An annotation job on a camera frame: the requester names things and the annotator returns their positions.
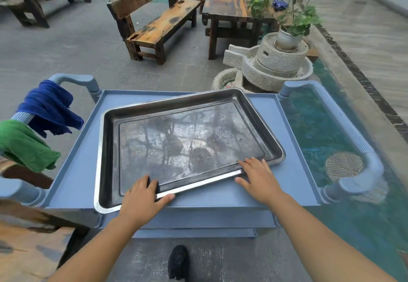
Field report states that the person's left hand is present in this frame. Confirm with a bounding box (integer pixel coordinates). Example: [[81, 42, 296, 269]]
[[118, 175, 176, 231]]

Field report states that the person's right hand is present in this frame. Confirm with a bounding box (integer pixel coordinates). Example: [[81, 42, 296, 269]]
[[235, 158, 285, 206]]

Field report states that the large stainless steel tray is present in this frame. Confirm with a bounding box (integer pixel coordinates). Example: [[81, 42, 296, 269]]
[[94, 88, 286, 214]]

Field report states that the person's left forearm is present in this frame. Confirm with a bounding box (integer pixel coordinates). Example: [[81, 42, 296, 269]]
[[48, 215, 153, 282]]

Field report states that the person's right forearm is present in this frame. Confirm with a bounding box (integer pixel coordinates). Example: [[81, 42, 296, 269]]
[[266, 193, 397, 282]]

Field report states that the person's black shoe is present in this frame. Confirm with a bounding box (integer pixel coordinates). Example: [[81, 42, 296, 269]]
[[168, 245, 190, 282]]

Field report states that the blue plastic service cart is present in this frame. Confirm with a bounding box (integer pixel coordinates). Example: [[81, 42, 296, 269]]
[[0, 74, 384, 239]]

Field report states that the round stone basin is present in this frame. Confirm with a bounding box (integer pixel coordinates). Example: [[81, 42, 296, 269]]
[[211, 68, 243, 90]]

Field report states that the round patterned stepping stone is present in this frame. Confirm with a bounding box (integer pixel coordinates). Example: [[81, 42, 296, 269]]
[[325, 152, 364, 182]]

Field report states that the stone millstone fountain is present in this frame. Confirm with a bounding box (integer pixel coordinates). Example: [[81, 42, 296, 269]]
[[223, 32, 314, 93]]

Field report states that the worn wooden table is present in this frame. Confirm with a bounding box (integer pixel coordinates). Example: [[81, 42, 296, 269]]
[[0, 156, 91, 282]]

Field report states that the green cloth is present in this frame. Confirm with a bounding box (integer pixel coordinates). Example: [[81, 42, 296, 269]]
[[0, 119, 61, 173]]

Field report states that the blue cloth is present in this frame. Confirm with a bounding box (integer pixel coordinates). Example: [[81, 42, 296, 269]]
[[15, 79, 85, 138]]

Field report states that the white ceramic plant pot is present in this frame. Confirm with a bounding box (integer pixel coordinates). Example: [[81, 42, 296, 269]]
[[276, 26, 303, 52]]

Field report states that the rustic dark wooden table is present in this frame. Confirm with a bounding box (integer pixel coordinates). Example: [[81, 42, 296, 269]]
[[202, 0, 278, 60]]

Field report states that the rustic wooden bench with backrest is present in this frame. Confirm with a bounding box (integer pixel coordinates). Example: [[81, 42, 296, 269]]
[[107, 0, 201, 66]]

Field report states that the green potted plant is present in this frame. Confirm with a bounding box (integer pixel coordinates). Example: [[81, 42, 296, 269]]
[[246, 0, 348, 36]]

